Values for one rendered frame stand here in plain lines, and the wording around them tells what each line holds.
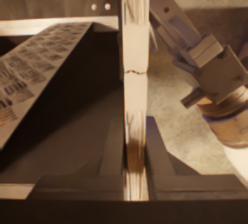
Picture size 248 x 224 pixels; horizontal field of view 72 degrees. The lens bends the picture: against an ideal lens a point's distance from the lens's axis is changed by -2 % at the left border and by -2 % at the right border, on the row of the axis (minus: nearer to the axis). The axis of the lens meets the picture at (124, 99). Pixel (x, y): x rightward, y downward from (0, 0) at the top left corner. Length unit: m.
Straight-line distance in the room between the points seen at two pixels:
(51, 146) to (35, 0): 0.79
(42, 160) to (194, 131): 1.23
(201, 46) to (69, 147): 0.20
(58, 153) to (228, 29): 1.10
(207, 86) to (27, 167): 0.23
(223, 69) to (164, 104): 0.99
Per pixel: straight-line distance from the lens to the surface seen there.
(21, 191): 0.22
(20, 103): 0.33
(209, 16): 1.13
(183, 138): 1.39
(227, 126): 0.28
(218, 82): 0.22
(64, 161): 0.23
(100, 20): 0.88
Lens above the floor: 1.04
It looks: 64 degrees down
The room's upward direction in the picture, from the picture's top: 177 degrees counter-clockwise
